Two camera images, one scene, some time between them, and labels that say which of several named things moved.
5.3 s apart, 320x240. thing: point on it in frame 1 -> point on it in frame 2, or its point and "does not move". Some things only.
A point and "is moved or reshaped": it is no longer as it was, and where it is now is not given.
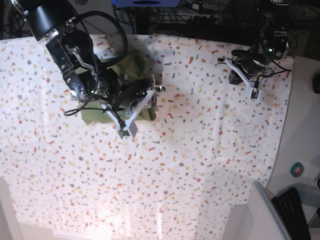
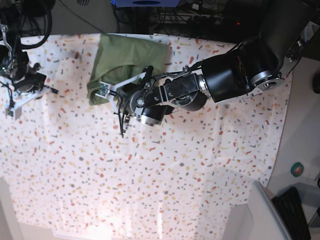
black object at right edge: x=316 y=84 does not move
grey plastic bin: x=260 y=219 does not move
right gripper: x=252 y=61 -> x=149 y=105
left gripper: x=124 y=94 -> x=31 y=81
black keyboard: x=290 y=208 does not move
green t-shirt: x=129 y=64 is moved or reshaped
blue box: x=124 y=3 does not move
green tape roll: x=297 y=169 does not move
